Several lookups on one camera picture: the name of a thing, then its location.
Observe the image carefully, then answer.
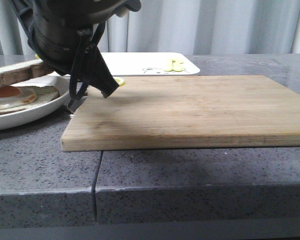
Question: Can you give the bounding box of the grey curtain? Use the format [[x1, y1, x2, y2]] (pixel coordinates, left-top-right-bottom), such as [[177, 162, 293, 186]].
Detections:
[[0, 0, 300, 56]]

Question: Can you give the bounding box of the yellow plastic fork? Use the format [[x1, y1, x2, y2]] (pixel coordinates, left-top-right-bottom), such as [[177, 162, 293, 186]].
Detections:
[[163, 58, 175, 72]]

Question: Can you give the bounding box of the lemon slice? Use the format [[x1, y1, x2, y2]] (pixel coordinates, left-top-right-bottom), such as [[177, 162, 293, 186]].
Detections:
[[114, 77, 125, 87]]

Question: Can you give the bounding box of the bread slice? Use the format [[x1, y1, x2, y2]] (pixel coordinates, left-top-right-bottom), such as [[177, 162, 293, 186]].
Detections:
[[0, 59, 55, 88], [0, 85, 60, 115]]

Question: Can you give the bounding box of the metal board handle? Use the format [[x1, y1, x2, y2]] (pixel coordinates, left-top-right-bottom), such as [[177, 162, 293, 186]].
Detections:
[[65, 96, 87, 114]]

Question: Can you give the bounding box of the white bear tray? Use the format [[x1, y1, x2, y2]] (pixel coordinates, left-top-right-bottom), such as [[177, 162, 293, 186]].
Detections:
[[102, 52, 200, 77]]

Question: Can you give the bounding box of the yellow plastic knife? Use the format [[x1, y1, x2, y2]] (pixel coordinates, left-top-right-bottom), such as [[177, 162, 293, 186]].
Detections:
[[172, 59, 184, 72]]

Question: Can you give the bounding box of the wooden cutting board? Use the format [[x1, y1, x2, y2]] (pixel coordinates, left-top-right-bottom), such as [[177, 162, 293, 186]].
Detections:
[[61, 75, 300, 152]]

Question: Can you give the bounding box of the white round plate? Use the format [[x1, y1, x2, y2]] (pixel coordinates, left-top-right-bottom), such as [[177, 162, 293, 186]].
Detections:
[[0, 75, 70, 130]]

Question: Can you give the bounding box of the fried egg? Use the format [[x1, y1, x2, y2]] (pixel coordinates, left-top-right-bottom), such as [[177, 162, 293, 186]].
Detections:
[[0, 85, 37, 110]]

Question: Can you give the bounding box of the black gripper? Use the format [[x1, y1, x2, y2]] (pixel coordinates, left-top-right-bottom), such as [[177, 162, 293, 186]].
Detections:
[[9, 0, 142, 98]]

